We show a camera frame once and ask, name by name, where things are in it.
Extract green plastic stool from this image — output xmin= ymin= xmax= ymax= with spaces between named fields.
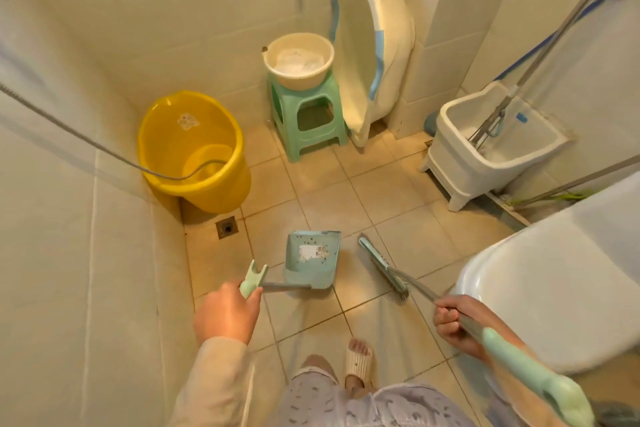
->
xmin=268 ymin=72 xmax=349 ymax=164

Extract blue mop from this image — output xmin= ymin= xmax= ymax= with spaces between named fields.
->
xmin=423 ymin=0 xmax=609 ymax=137

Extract person's left hand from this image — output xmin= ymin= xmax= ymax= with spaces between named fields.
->
xmin=193 ymin=281 xmax=263 ymax=346

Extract cream rubber slipper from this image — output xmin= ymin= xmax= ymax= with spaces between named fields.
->
xmin=343 ymin=339 xmax=375 ymax=388

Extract white baby bathtub blue trim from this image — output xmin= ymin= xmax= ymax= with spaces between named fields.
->
xmin=329 ymin=0 xmax=417 ymax=149

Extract grey patterned trousers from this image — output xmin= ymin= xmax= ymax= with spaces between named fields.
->
xmin=272 ymin=354 xmax=476 ymax=427

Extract person's right hand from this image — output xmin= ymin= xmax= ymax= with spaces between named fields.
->
xmin=433 ymin=295 xmax=493 ymax=360

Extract grey shower hose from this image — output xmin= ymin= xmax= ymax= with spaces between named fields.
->
xmin=0 ymin=83 xmax=229 ymax=182

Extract white toilet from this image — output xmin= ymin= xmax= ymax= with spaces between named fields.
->
xmin=452 ymin=171 xmax=640 ymax=376

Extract green broom with steel handle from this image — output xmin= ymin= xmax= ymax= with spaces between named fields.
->
xmin=357 ymin=234 xmax=596 ymax=427

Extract person's left forearm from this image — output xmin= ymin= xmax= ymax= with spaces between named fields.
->
xmin=167 ymin=336 xmax=256 ymax=427

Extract steel mop handle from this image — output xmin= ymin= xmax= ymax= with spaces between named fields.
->
xmin=468 ymin=0 xmax=640 ymax=147

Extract white round basin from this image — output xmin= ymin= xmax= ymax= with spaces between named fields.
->
xmin=261 ymin=32 xmax=336 ymax=92

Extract green dustpan with steel handle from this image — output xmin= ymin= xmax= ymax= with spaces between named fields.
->
xmin=239 ymin=230 xmax=343 ymax=300

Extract metal floor drain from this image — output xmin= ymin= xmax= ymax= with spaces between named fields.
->
xmin=215 ymin=216 xmax=239 ymax=240

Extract beige tiled floor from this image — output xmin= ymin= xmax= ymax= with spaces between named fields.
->
xmin=182 ymin=119 xmax=640 ymax=427

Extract white crumpled cloth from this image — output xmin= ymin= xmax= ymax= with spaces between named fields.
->
xmin=275 ymin=47 xmax=326 ymax=77

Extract yellow plastic tub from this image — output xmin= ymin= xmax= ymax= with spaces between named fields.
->
xmin=137 ymin=90 xmax=253 ymax=215

